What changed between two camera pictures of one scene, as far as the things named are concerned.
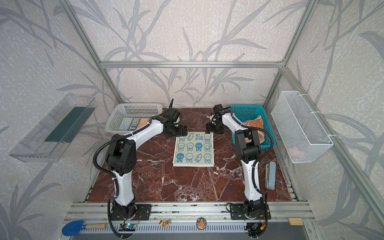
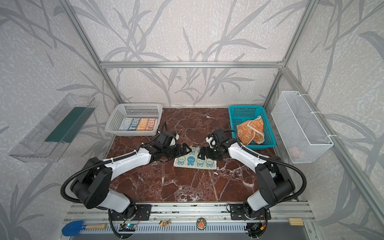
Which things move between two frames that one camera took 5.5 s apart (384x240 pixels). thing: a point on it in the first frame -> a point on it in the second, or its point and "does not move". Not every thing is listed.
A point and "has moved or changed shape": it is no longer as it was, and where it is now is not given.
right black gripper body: [216, 128] -> [211, 151]
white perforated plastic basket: [129, 117] does not move
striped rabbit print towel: [132, 123] does not move
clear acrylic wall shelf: [47, 143] does not move
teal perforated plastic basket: [245, 113] does not move
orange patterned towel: [256, 122] does not move
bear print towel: [195, 149] has moved or changed shape
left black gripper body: [180, 130] -> [174, 151]
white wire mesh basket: [302, 138] does not move
